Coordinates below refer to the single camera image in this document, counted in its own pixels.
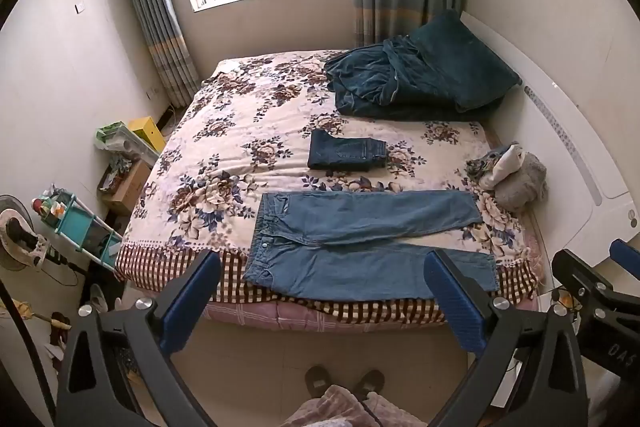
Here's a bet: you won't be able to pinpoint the grey plush cloth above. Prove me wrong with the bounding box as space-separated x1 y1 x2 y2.
494 152 549 212

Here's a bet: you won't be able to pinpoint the dark slipper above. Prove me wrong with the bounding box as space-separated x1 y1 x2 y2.
305 364 334 401
352 369 386 401

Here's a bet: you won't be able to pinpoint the standing fan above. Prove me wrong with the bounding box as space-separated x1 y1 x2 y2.
0 194 49 274

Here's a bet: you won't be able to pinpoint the floral checked blanket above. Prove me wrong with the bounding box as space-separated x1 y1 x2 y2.
114 49 546 325

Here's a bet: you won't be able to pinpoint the folded dark blue pants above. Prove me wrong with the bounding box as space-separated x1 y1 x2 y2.
307 129 389 172

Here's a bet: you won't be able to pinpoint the floral patterned cloth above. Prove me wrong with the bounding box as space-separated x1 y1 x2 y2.
466 149 506 188

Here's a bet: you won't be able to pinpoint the yellow broom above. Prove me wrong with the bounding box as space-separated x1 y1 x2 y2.
12 299 72 330

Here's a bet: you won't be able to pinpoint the cardboard box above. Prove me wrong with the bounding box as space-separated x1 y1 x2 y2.
100 159 153 214

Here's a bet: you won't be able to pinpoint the white cloth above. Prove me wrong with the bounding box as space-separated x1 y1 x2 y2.
482 143 525 188

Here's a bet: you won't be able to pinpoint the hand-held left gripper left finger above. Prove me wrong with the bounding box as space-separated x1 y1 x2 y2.
55 249 223 427

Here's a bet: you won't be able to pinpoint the dark green quilt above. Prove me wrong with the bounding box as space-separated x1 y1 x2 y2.
324 34 493 122

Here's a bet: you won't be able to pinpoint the clear plastic container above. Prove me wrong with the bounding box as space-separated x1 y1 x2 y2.
102 132 161 164

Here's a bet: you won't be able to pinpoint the light blue denim pants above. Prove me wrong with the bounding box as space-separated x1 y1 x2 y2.
243 191 500 302

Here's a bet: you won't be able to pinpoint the dark green pillow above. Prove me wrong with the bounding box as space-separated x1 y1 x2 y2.
409 9 524 110

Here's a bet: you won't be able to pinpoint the teal shelf rack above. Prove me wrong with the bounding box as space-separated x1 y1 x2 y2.
32 188 124 271

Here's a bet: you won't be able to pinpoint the person's pink fleece pajamas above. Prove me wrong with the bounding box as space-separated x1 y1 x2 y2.
280 384 427 427

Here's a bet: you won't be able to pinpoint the yellow box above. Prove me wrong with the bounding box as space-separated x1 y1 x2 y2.
127 117 167 154

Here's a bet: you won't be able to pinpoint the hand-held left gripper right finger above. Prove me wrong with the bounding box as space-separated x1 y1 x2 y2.
423 248 589 427

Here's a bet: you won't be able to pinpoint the white headboard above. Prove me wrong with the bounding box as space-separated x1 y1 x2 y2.
459 9 640 260

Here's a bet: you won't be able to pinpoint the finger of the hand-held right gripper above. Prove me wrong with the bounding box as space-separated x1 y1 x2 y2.
609 238 640 282
551 249 640 324

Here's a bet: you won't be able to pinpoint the bed with pink mattress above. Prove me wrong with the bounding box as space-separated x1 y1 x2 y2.
114 49 547 334

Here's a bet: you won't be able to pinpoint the black cable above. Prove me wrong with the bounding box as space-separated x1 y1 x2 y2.
0 282 57 427

